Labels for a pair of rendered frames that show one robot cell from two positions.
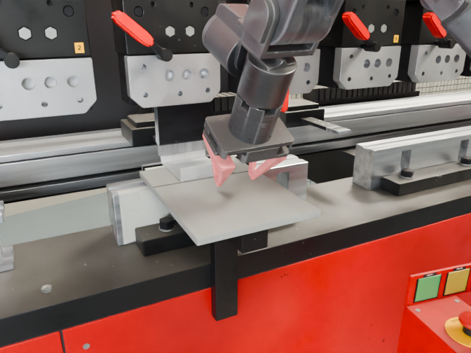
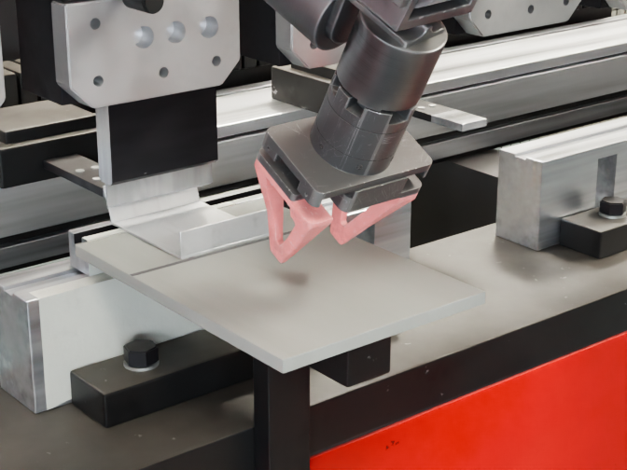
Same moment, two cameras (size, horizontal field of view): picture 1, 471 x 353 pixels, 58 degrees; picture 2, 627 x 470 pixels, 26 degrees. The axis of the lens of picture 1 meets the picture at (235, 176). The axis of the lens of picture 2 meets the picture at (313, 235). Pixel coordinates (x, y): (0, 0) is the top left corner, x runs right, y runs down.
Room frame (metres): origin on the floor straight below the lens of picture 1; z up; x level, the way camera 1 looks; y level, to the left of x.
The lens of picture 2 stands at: (-0.31, 0.19, 1.37)
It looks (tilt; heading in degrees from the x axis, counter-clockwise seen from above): 20 degrees down; 348
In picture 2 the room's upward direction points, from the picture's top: straight up
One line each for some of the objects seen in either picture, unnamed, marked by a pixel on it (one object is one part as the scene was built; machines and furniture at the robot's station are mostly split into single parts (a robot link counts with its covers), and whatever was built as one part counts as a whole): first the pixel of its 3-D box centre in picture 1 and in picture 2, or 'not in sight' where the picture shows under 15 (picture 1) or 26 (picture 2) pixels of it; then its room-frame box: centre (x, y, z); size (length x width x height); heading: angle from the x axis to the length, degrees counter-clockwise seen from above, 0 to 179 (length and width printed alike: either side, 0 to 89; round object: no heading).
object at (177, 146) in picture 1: (184, 126); (159, 138); (0.73, 0.09, 1.06); 0.10 x 0.02 x 0.10; 116
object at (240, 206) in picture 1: (220, 191); (271, 272); (0.60, 0.02, 1.00); 0.26 x 0.18 x 0.01; 26
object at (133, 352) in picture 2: (166, 223); (141, 354); (0.66, 0.12, 0.91); 0.03 x 0.03 x 0.02
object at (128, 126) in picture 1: (162, 134); (70, 156); (0.88, 0.16, 1.01); 0.26 x 0.12 x 0.05; 26
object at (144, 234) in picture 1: (220, 223); (245, 347); (0.70, 0.03, 0.89); 0.30 x 0.05 x 0.03; 116
